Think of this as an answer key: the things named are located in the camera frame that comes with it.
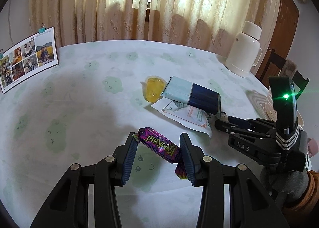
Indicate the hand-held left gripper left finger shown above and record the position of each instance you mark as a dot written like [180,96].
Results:
[129,160]

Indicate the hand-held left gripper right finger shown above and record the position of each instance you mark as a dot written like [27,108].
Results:
[188,163]

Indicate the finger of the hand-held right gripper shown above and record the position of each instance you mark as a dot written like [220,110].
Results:
[246,122]
[224,127]

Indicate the pale pink plastic basket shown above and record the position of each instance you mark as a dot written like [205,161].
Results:
[270,108]

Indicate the purple candy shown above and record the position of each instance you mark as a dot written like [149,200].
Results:
[157,144]

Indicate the white sachet packet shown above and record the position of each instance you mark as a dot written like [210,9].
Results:
[192,115]

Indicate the blue biscuit packet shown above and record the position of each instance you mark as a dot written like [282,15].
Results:
[199,95]

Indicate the yellow jelly cup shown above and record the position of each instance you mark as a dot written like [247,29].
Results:
[153,88]

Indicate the person's right forearm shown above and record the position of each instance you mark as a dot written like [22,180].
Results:
[309,208]

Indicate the person's right hand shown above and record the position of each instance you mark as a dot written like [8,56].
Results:
[291,183]

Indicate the brown furry cushion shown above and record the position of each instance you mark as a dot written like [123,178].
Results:
[289,68]

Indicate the dark wooden chair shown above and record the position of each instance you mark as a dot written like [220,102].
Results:
[276,58]

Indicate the cream thermos jug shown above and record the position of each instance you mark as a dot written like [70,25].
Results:
[241,51]

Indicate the brown wooden door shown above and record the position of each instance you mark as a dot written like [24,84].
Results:
[284,23]

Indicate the beige patterned curtain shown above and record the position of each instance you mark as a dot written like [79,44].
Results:
[211,6]
[87,6]

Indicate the photo collage board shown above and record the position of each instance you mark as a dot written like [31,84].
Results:
[27,61]

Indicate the teal binder clip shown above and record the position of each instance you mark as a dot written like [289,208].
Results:
[1,54]
[41,29]

